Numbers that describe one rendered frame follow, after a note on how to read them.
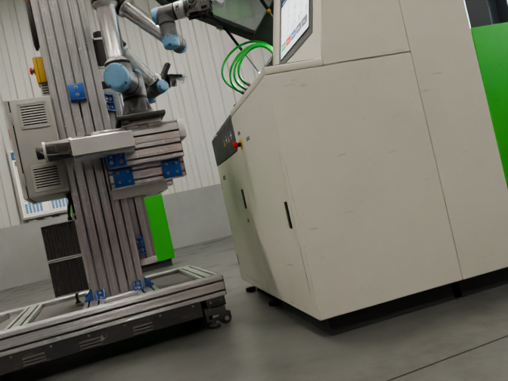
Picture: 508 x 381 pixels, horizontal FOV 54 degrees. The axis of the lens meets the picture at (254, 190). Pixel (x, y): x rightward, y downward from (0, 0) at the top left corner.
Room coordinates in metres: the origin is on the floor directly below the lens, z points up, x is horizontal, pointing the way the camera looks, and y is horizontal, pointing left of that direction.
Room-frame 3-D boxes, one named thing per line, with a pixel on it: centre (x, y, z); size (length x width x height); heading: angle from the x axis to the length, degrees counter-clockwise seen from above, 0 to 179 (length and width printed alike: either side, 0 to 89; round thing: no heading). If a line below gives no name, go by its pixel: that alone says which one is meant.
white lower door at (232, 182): (2.75, 0.11, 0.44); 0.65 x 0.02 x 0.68; 13
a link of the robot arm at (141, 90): (2.37, 0.47, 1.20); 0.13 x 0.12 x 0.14; 172
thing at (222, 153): (2.75, 0.09, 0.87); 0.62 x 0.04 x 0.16; 13
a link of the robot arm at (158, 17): (2.21, 0.22, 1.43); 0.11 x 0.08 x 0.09; 82
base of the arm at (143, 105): (2.37, 0.46, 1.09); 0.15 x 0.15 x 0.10
